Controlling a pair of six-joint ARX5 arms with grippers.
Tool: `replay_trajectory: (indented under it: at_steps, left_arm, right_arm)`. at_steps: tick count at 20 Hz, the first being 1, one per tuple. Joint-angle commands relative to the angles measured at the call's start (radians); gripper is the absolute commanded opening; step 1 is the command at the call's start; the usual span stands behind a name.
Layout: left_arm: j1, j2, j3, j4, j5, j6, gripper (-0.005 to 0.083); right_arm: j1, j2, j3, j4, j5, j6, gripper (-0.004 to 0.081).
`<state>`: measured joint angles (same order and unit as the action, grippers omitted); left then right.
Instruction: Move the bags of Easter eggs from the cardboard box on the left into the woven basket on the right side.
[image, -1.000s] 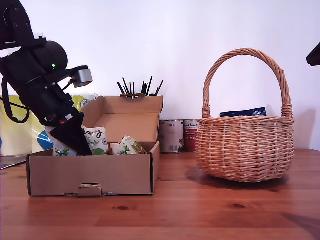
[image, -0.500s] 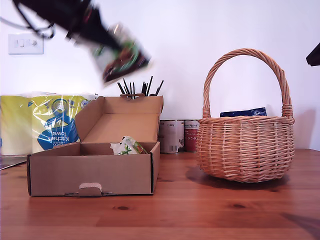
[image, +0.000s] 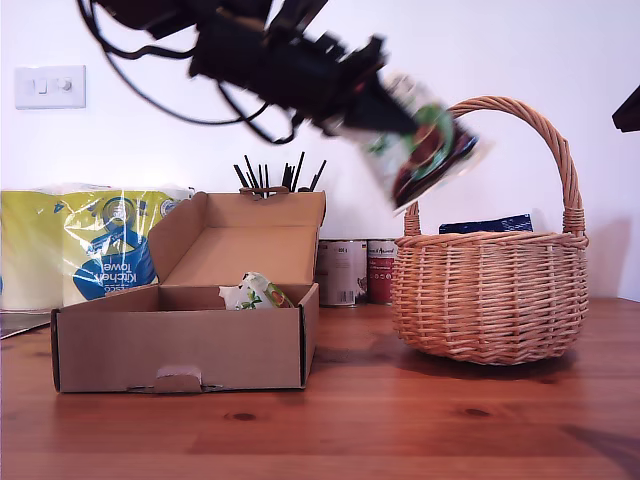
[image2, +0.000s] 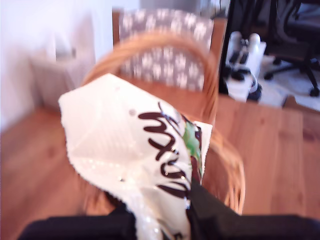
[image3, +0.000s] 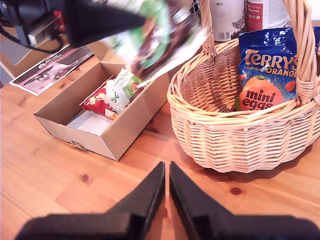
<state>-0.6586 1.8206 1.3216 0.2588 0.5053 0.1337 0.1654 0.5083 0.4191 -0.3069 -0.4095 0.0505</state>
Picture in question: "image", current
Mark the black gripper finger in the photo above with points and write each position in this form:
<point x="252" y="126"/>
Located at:
<point x="380" y="112"/>

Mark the white Galaxy mini eggs bag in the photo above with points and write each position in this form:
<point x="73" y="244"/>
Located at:
<point x="435" y="145"/>
<point x="252" y="295"/>

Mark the blue chocolate eggs bag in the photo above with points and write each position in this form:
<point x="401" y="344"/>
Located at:
<point x="490" y="226"/>

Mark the open brown cardboard box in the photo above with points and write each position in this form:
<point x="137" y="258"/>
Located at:
<point x="175" y="345"/>

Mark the black stick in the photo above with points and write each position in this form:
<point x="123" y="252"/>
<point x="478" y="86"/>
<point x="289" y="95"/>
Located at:
<point x="318" y="175"/>
<point x="267" y="177"/>
<point x="241" y="177"/>
<point x="298" y="172"/>
<point x="262" y="177"/>
<point x="253" y="172"/>
<point x="285" y="176"/>

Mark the red label tin can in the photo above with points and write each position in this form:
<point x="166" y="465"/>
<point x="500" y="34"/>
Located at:
<point x="381" y="270"/>

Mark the white label tin can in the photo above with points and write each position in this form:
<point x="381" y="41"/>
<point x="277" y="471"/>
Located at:
<point x="342" y="270"/>

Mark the Tesco kitchen towel pack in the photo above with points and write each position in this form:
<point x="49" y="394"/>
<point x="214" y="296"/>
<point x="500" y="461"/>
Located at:
<point x="35" y="250"/>

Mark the printed black grey flyer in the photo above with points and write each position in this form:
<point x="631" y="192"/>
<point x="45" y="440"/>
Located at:
<point x="15" y="326"/>

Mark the white wall light switch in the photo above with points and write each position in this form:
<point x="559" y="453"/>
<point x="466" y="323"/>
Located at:
<point x="25" y="95"/>

